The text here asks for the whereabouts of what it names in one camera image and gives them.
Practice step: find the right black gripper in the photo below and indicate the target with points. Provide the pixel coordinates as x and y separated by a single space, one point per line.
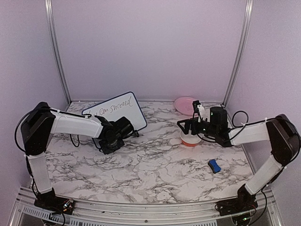
187 125

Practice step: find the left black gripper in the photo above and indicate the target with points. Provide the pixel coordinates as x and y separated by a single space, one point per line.
106 150

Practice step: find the small blue-framed whiteboard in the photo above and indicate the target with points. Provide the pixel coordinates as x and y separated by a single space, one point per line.
123 105

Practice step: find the blue whiteboard eraser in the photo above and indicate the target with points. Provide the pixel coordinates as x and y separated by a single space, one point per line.
214 166

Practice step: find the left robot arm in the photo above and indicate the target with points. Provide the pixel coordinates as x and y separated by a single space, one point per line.
40 123

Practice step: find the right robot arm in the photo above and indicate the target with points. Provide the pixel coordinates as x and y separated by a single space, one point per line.
278 135

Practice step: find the orange and white bowl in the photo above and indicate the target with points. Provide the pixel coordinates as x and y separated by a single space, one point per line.
189 139

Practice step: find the pink plate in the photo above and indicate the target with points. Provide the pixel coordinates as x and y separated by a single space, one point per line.
184 105

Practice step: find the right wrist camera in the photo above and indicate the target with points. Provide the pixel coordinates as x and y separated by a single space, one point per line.
199 110

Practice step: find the right aluminium frame post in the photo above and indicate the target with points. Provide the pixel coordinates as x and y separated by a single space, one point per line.
240 51

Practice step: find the aluminium frame post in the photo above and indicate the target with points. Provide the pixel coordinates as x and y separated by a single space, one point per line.
55 47
240 51

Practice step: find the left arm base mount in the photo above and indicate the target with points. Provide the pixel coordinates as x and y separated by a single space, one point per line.
55 206

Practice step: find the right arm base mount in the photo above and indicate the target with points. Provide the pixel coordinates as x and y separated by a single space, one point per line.
231 206

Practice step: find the front aluminium rail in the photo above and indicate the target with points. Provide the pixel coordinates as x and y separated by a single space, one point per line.
93 213

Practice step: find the left aluminium frame post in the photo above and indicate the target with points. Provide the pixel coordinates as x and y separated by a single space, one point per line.
55 47

